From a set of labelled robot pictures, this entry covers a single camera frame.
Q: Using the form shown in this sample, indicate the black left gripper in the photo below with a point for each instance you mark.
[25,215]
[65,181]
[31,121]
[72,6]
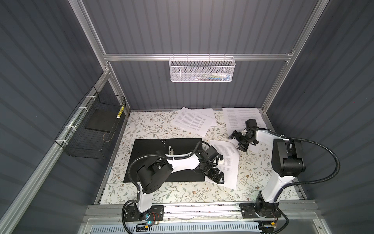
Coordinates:
[213,176]

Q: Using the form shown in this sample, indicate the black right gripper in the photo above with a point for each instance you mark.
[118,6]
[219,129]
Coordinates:
[233,135]

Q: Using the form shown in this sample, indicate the printed paper sheet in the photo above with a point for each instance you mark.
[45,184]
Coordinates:
[230,165]
[192,121]
[235,118]
[210,113]

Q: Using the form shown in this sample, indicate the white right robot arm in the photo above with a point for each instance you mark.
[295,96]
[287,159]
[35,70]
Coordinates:
[286,159]

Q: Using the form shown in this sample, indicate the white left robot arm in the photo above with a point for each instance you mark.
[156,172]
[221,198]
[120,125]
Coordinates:
[157,169]

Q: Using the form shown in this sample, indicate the metal folder clip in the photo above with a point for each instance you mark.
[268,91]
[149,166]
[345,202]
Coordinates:
[170,151]

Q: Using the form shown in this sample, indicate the pens in white basket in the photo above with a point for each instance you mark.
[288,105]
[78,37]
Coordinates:
[226,77]

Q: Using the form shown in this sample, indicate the yellow marker pen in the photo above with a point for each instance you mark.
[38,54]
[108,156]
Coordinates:
[120,112]

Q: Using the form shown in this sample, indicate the black pad in basket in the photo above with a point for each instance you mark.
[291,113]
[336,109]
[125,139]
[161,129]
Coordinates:
[102,121]

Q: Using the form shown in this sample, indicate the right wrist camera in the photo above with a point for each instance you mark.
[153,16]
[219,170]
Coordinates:
[251,125]

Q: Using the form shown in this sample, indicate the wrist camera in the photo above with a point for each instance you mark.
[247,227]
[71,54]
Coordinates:
[211,153]
[251,125]

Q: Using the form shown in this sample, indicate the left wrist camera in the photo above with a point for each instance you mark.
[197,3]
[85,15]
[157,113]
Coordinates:
[211,153]

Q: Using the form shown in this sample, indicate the white slotted cable duct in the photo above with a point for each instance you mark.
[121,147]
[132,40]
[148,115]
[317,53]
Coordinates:
[201,227]

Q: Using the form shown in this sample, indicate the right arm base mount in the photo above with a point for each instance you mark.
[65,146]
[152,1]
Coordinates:
[259,210]

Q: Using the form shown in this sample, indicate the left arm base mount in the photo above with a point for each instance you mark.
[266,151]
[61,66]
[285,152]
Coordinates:
[155,213]

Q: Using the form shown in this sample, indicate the white wire mesh basket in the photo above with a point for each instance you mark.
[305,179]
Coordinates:
[183,68]

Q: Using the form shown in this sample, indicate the aluminium front rail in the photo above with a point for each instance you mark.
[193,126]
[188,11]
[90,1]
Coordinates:
[194,212]

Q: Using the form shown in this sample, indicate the black wire mesh basket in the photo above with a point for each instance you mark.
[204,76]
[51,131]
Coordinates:
[76,141]

